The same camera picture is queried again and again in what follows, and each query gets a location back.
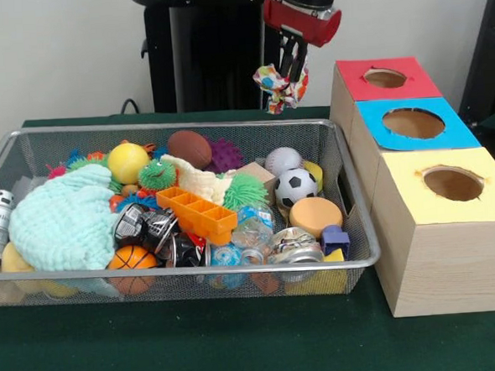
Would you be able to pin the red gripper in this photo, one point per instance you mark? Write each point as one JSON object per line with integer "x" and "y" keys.
{"x": 300, "y": 20}

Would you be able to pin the colourful patterned cloth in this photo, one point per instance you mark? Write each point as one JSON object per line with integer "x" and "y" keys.
{"x": 273, "y": 89}

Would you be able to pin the wooden box with three holes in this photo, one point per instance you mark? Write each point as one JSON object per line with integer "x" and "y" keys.
{"x": 446, "y": 266}

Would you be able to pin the white baseball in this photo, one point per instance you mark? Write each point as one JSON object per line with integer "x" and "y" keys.
{"x": 284, "y": 160}

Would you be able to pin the black and white soccer ball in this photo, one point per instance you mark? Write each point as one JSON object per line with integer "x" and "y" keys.
{"x": 296, "y": 187}

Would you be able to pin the brown toy football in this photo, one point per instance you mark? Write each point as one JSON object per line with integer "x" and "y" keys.
{"x": 190, "y": 149}

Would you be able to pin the green spiky ball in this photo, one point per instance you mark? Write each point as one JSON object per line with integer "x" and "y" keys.
{"x": 244, "y": 192}

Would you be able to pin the tan round sponge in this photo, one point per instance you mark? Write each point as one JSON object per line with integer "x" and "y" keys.
{"x": 315, "y": 215}

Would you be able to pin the orange ice cube tray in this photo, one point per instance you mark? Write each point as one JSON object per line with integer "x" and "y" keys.
{"x": 198, "y": 211}

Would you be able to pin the yellow ball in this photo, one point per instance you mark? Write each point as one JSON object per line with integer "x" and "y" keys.
{"x": 128, "y": 163}

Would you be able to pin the orange toy basketball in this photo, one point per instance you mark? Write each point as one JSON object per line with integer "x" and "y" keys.
{"x": 132, "y": 257}

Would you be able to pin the mint knitted cloth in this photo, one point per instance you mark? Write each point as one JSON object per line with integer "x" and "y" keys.
{"x": 60, "y": 222}

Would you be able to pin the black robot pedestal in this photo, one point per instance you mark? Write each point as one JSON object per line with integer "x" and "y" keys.
{"x": 214, "y": 49}

